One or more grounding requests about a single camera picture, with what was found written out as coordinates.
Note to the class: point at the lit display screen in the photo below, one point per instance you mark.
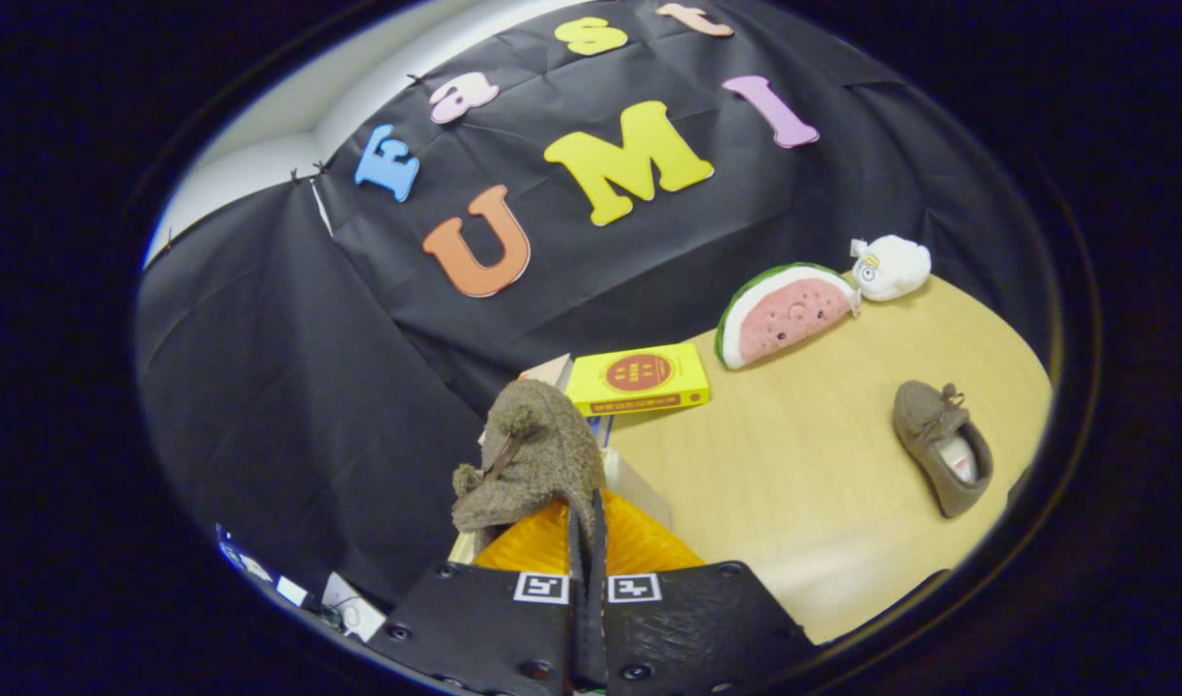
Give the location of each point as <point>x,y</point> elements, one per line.
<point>257,570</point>

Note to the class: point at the blue book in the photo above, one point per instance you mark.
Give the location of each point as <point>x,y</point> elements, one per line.
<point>602,430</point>

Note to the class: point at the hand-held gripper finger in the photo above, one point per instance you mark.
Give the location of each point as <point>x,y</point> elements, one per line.
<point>597,619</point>
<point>578,619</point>

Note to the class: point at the yellow book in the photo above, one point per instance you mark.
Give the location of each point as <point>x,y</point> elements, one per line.
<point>677,382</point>

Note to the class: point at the beige book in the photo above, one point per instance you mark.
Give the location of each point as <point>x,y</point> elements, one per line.
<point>552,372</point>

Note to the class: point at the watermelon slice plush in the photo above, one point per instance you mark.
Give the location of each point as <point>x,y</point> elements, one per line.
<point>784,319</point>

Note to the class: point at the white plush toy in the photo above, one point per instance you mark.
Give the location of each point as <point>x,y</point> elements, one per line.
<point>895,266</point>

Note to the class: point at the brown fuzzy shoe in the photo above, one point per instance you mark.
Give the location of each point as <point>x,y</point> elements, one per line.
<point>542,445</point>
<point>924,425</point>

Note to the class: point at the white storage box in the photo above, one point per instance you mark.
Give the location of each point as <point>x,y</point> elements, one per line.
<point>634,488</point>

